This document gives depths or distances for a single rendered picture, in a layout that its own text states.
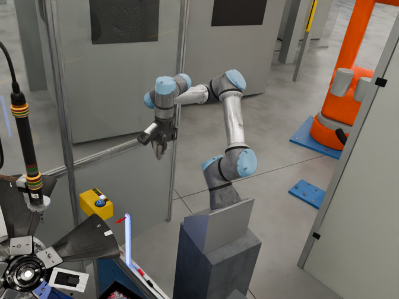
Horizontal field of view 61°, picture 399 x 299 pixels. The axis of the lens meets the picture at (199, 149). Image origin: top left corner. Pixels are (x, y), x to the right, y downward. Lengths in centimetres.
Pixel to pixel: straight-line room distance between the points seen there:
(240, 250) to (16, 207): 99
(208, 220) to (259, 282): 147
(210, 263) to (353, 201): 124
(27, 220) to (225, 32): 410
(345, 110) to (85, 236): 373
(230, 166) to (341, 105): 322
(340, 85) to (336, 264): 231
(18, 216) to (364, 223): 207
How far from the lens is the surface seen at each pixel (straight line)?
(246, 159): 150
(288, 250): 321
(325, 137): 474
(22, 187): 123
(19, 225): 142
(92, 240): 149
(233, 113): 162
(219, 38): 501
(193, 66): 492
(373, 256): 272
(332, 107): 464
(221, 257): 168
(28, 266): 137
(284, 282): 298
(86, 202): 181
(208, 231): 156
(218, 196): 159
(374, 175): 241
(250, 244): 176
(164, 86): 129
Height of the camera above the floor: 228
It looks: 33 degrees down
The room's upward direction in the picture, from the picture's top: 7 degrees clockwise
